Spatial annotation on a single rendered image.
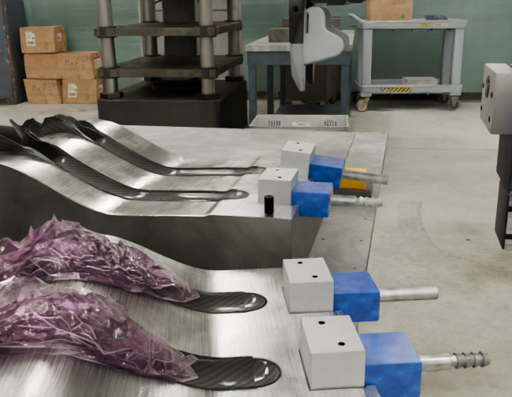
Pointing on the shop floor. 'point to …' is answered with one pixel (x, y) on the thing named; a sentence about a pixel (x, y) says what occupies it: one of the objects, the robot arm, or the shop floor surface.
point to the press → (174, 68)
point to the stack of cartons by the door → (58, 68)
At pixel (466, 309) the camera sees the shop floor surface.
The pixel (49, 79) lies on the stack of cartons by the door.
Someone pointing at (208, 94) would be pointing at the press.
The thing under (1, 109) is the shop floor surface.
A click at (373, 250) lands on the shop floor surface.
